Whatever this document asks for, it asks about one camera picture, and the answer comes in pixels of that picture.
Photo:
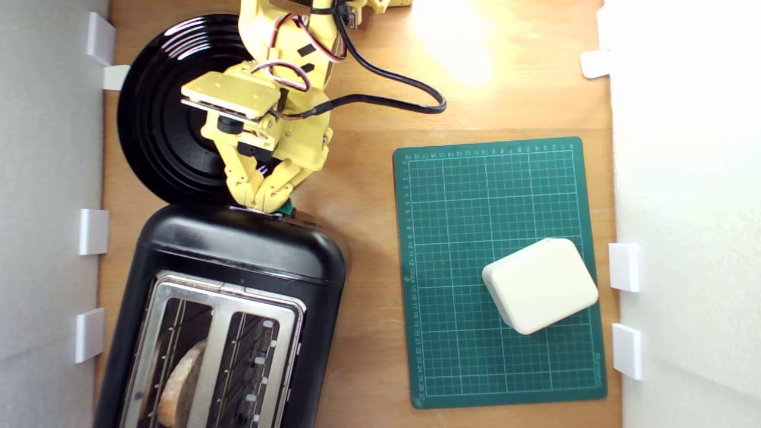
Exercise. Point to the green toaster lever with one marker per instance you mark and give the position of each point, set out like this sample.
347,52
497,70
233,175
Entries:
288,208

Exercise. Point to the black two-slot toaster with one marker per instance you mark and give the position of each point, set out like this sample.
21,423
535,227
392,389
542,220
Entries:
238,244

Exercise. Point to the black round plate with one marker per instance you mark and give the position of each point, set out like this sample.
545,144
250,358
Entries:
154,119

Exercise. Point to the green cutting mat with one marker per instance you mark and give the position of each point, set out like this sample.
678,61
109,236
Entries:
464,208

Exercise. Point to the brown bread slice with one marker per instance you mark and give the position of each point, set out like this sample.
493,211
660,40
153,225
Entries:
181,386

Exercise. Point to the white block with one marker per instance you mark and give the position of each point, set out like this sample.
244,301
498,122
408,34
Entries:
541,285

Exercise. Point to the wrist camera on yellow plate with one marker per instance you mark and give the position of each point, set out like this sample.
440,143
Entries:
232,94

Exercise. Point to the white wall clip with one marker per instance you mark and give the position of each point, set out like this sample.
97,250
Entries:
116,77
624,267
596,63
94,232
627,351
100,38
89,334

